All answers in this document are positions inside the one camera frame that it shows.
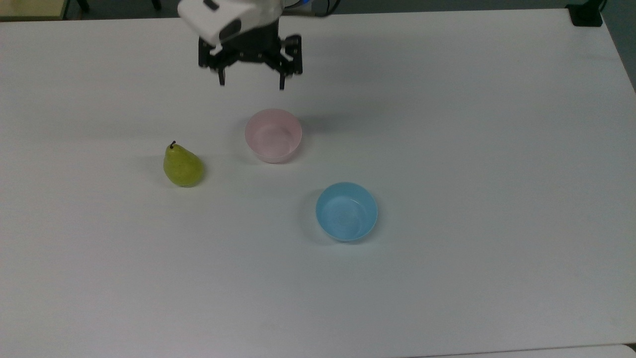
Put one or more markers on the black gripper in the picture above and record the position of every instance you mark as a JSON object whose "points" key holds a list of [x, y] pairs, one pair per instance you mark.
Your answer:
{"points": [[253, 47]]}

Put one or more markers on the green pear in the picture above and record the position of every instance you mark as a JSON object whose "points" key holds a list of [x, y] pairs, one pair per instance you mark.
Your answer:
{"points": [[183, 169]]}

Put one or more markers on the pale pink plastic bowl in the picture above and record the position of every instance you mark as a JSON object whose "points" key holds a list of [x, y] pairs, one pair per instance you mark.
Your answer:
{"points": [[273, 149]]}

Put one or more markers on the light blue plastic bowl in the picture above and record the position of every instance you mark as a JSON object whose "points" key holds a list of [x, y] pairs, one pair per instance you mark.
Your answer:
{"points": [[346, 214]]}

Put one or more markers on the black furniture leg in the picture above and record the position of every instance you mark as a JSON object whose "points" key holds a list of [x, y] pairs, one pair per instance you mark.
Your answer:
{"points": [[83, 5], [156, 4]]}

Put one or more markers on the light wooden table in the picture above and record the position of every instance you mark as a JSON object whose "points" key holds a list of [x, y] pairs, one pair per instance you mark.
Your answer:
{"points": [[30, 9]]}

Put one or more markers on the black table corner clamp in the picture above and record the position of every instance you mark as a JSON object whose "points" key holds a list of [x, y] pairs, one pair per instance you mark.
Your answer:
{"points": [[586, 15]]}

